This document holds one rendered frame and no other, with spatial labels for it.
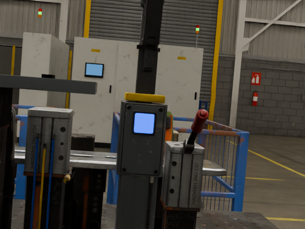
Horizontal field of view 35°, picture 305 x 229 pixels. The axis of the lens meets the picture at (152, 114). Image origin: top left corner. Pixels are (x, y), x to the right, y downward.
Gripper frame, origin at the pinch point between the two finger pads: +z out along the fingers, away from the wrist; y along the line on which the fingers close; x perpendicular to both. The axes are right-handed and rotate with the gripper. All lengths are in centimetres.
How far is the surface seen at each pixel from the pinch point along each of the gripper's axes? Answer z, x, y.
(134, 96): 3.9, 1.9, -3.0
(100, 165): 19.3, 6.0, 24.1
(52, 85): 3.2, 13.6, -6.9
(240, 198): 66, -81, 209
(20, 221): 49, 30, 81
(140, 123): 7.9, 0.6, -4.0
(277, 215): 120, -175, 388
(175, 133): 14, -13, 47
